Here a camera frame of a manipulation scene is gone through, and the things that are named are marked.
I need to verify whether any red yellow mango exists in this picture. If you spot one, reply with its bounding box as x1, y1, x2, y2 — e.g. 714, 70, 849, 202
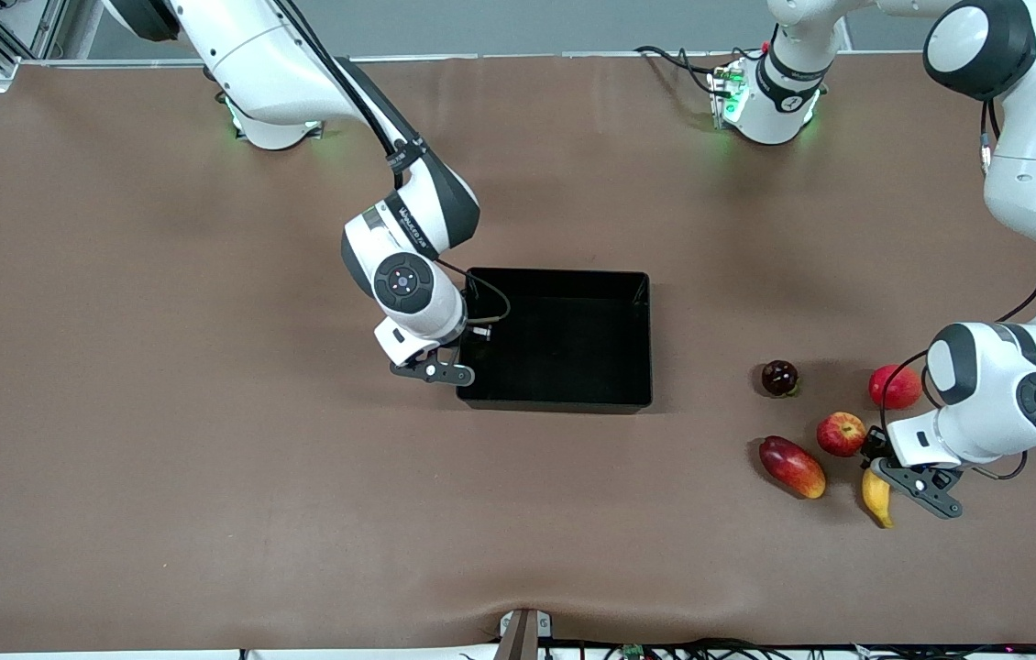
758, 435, 828, 500

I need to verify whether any dark purple plum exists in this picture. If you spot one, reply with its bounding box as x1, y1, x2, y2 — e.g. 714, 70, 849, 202
761, 359, 800, 399

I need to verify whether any black plastic box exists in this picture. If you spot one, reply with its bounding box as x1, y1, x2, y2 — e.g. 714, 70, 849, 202
457, 268, 654, 413

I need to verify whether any red pink round fruit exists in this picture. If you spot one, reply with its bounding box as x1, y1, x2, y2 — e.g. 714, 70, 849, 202
868, 364, 925, 411

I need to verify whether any black cable bundle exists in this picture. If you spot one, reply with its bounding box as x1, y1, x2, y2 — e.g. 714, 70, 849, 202
454, 637, 1036, 660

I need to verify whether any yellow banana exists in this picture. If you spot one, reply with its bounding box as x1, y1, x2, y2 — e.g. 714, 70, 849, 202
861, 467, 897, 530

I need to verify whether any red yellow striped apple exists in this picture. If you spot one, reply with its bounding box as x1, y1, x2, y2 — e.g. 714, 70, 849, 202
816, 412, 868, 458

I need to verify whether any aluminium frame profile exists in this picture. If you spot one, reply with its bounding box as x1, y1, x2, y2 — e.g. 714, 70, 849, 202
0, 0, 70, 93

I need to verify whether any brown table mat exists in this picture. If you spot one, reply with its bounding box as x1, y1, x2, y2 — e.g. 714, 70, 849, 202
0, 50, 1036, 654

